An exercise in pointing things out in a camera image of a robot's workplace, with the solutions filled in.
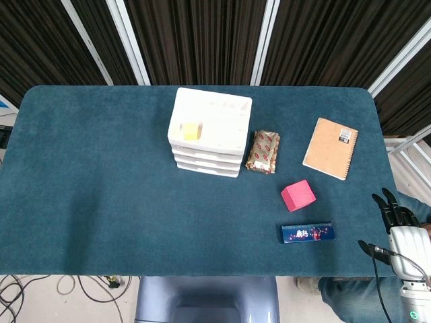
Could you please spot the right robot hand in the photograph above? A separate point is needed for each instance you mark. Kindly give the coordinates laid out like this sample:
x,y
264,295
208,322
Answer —
x,y
405,245

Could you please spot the clear plastic drawer with trinkets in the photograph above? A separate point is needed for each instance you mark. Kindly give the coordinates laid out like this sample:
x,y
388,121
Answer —
x,y
202,149

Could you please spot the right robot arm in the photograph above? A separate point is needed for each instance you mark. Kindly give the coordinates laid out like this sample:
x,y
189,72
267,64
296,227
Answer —
x,y
415,303

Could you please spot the white plastic drawer cabinet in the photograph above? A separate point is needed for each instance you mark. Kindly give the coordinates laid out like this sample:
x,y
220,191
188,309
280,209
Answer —
x,y
219,117

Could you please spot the dark blue printed box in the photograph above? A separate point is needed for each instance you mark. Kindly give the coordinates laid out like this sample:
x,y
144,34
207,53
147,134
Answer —
x,y
308,233

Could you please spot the grey worn shoe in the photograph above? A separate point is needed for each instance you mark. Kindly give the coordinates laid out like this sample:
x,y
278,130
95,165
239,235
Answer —
x,y
305,286

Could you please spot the pink foam cube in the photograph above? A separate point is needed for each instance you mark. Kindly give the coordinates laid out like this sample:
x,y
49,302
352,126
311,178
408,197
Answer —
x,y
298,196

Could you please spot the brown spiral notebook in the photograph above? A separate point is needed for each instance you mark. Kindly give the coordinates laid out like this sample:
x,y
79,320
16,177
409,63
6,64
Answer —
x,y
328,148

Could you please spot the gold foil snack packet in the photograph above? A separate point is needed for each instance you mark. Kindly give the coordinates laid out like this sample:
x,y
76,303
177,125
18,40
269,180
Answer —
x,y
263,151

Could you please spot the blue-grey robot torso base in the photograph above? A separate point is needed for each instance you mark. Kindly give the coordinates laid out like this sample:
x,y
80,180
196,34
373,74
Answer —
x,y
202,292

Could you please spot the yellow sticky note pad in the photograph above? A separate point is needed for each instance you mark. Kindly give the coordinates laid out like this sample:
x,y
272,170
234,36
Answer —
x,y
191,131

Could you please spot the dark pleated curtain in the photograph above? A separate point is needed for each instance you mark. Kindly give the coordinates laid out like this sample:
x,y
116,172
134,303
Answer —
x,y
202,40

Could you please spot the yellow black plug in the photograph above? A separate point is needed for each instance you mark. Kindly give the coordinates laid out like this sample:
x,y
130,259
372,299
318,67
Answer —
x,y
112,282

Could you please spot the teal felt table mat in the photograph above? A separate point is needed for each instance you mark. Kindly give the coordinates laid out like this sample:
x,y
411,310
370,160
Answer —
x,y
101,185

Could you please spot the black device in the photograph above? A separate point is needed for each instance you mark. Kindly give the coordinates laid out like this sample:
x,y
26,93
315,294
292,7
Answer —
x,y
2,136

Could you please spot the white panel with blue mark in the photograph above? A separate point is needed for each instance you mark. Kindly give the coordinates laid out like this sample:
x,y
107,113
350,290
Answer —
x,y
5,104

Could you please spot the white metal rack frame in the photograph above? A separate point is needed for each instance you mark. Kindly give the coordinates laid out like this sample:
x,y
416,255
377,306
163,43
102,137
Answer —
x,y
404,148

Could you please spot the white aluminium frame post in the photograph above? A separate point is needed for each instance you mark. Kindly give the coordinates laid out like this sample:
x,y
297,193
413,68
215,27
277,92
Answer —
x,y
400,62
264,43
87,43
130,43

